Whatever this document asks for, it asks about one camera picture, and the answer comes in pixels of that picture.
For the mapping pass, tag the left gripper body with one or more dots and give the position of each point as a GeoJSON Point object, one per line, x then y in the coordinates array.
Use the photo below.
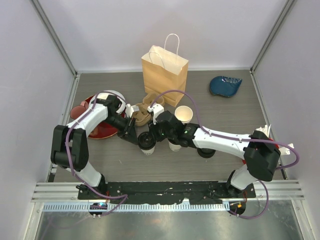
{"type": "Point", "coordinates": [120, 124]}

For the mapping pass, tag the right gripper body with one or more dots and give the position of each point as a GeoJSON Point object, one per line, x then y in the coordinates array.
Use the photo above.
{"type": "Point", "coordinates": [160, 134]}

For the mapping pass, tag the dark red round tray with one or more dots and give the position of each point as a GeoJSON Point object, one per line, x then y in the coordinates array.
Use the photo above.
{"type": "Point", "coordinates": [103, 129]}

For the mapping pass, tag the white paper cup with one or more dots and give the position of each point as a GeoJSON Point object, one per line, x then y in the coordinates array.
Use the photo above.
{"type": "Point", "coordinates": [174, 147]}
{"type": "Point", "coordinates": [147, 150]}

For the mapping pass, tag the stack of black cup lids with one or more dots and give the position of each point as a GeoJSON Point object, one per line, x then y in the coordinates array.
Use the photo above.
{"type": "Point", "coordinates": [206, 152]}

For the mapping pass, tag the brown paper takeout bag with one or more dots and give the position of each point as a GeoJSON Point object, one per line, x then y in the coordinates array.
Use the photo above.
{"type": "Point", "coordinates": [164, 70]}

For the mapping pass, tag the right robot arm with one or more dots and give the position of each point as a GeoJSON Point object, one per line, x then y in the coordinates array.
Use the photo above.
{"type": "Point", "coordinates": [259, 153]}

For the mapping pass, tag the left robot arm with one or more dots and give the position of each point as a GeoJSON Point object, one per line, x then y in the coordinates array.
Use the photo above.
{"type": "Point", "coordinates": [69, 148]}

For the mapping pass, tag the brown cardboard cup carrier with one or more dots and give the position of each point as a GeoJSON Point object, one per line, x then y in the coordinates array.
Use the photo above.
{"type": "Point", "coordinates": [142, 116]}

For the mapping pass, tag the white paper plate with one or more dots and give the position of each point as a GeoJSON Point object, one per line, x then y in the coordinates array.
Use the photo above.
{"type": "Point", "coordinates": [116, 93]}

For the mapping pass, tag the pink glass mug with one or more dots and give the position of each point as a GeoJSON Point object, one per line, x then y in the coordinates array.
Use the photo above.
{"type": "Point", "coordinates": [78, 110]}

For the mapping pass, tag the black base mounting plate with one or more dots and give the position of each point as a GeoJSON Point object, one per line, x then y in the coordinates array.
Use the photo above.
{"type": "Point", "coordinates": [174, 192]}

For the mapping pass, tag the blue ceramic dish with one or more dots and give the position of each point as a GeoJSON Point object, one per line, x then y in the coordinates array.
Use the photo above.
{"type": "Point", "coordinates": [224, 86]}

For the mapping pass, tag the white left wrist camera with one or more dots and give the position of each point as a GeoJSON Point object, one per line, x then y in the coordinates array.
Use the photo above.
{"type": "Point", "coordinates": [130, 110]}

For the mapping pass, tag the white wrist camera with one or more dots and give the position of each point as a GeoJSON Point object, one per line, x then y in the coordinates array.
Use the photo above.
{"type": "Point", "coordinates": [155, 110]}
{"type": "Point", "coordinates": [130, 110]}

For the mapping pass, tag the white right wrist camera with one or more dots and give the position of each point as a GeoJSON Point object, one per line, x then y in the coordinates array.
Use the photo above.
{"type": "Point", "coordinates": [155, 110]}

